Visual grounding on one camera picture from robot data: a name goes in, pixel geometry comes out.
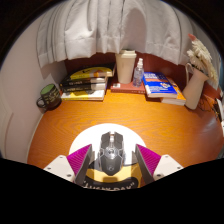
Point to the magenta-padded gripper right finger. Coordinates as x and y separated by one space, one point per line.
166 166

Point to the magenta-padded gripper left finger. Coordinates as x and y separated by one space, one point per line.
60 166

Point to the dark grey computer mouse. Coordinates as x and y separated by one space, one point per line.
111 156

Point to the orange paperback book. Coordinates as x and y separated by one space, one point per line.
180 97

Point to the dark green mug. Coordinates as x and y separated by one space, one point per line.
50 96

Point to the yellow and white book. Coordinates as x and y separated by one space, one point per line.
83 96

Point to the black book with yellow print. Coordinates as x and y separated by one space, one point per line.
83 81
83 88

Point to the blue paperback book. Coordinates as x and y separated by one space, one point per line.
158 84

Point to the white ceramic vase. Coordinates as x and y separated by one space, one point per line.
195 88

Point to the reddish-brown flat book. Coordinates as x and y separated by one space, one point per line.
125 88

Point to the clear spray bottle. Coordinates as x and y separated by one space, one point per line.
138 75

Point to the yellow and black book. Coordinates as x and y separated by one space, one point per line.
91 72

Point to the beige lidded tumbler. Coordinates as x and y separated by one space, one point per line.
125 68

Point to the white artificial flower bouquet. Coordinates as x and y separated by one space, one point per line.
201 55

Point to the white curtain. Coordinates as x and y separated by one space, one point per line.
116 26

